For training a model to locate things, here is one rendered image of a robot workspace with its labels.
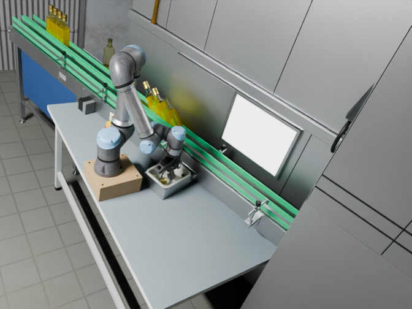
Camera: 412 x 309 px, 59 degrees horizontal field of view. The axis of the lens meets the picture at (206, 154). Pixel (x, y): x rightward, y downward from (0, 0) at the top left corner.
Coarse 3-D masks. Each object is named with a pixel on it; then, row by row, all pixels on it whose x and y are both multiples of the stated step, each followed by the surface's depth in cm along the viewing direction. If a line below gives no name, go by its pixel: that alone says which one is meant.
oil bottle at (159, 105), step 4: (156, 100) 226; (160, 100) 225; (156, 104) 226; (160, 104) 225; (156, 108) 227; (160, 108) 225; (164, 108) 226; (160, 112) 226; (160, 116) 228; (164, 116) 225
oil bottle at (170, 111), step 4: (168, 108) 222; (172, 108) 223; (164, 112) 224; (168, 112) 222; (172, 112) 222; (176, 112) 224; (168, 116) 223; (172, 116) 222; (176, 116) 224; (168, 120) 225; (172, 120) 222; (176, 120) 223; (172, 124) 223; (176, 124) 222; (180, 124) 225
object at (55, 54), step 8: (16, 24) 284; (24, 32) 280; (32, 32) 272; (32, 40) 276; (40, 40) 268; (48, 48) 265; (56, 56) 262; (72, 64) 252; (72, 72) 255; (80, 72) 249; (88, 80) 246; (96, 80) 241; (96, 88) 243; (112, 96) 234; (112, 104) 237
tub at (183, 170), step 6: (150, 168) 207; (180, 168) 216; (150, 174) 203; (156, 174) 214; (180, 174) 218; (186, 174) 215; (156, 180) 200; (174, 180) 215; (180, 180) 205; (162, 186) 198; (168, 186) 199
